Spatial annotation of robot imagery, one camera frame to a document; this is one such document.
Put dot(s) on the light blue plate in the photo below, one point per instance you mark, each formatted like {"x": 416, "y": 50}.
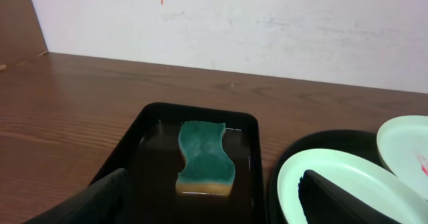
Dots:
{"x": 363, "y": 179}

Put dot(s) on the black rectangular tray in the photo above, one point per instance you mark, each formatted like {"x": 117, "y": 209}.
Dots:
{"x": 149, "y": 151}

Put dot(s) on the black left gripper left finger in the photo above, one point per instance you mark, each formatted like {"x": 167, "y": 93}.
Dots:
{"x": 105, "y": 201}

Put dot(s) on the pale green plate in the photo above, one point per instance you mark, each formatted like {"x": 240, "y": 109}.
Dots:
{"x": 402, "y": 147}

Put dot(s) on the green and yellow sponge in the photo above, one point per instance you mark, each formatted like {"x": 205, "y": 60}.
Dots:
{"x": 208, "y": 169}

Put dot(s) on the black round tray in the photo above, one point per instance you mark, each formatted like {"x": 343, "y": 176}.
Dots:
{"x": 357, "y": 142}

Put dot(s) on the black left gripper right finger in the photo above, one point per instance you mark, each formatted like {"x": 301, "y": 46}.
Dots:
{"x": 323, "y": 202}

